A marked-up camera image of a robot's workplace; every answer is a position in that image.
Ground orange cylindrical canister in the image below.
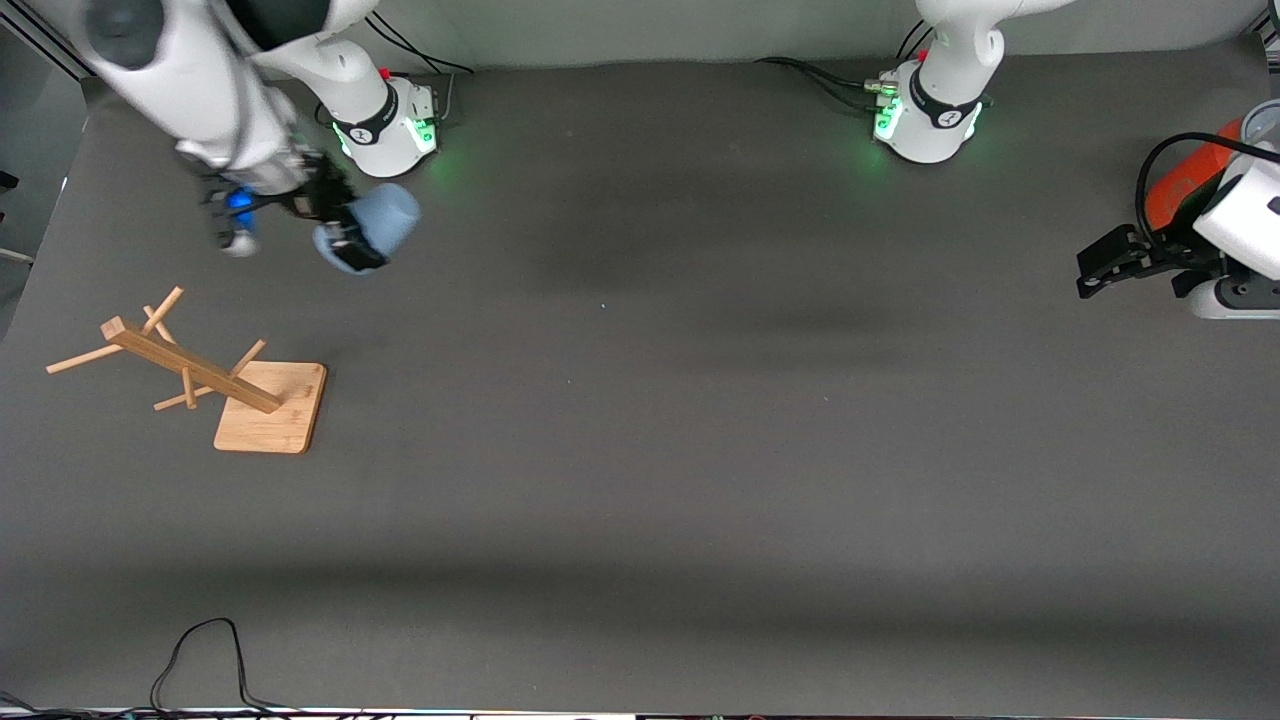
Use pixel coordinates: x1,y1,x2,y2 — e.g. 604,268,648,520
1145,118,1251,233

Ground black cable on table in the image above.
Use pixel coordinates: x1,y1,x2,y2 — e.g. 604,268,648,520
150,618,301,716

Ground black right arm base cables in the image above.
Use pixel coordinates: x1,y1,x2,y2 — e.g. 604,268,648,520
365,15,473,126

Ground black frame rail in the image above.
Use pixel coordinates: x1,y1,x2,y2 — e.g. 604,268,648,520
0,10,96,81

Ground black arm base cables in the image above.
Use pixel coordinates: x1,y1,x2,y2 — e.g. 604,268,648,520
365,15,473,126
755,20,936,111

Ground black left arm base cables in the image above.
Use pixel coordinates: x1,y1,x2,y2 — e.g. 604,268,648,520
755,20,936,111

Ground wooden cup rack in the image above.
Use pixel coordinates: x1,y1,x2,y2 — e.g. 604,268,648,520
45,286,329,455

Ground light blue cup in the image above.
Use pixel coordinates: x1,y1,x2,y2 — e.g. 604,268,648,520
313,183,422,275

